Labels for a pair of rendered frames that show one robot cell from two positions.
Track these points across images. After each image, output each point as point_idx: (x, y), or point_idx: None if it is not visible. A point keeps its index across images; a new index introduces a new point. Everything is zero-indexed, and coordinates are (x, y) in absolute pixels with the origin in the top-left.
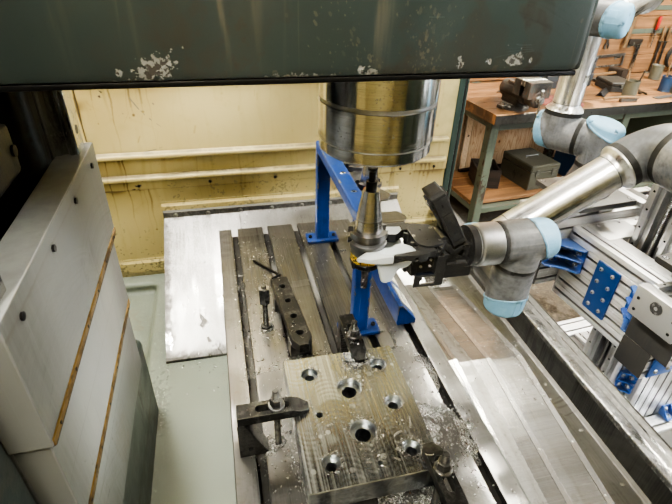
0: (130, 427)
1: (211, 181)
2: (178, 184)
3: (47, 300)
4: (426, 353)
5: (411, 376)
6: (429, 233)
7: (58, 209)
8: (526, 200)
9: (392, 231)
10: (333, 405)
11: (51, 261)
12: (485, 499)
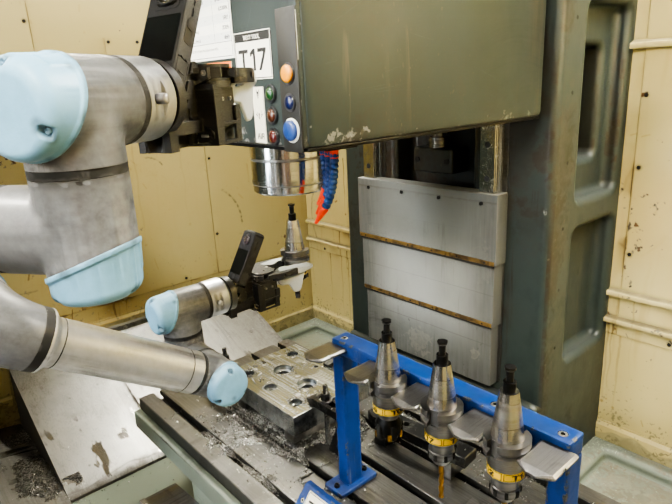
0: (433, 358)
1: None
2: None
3: (385, 200)
4: (264, 487)
5: (271, 460)
6: (255, 270)
7: (417, 185)
8: (165, 347)
9: (283, 267)
10: (310, 372)
11: (397, 194)
12: (196, 412)
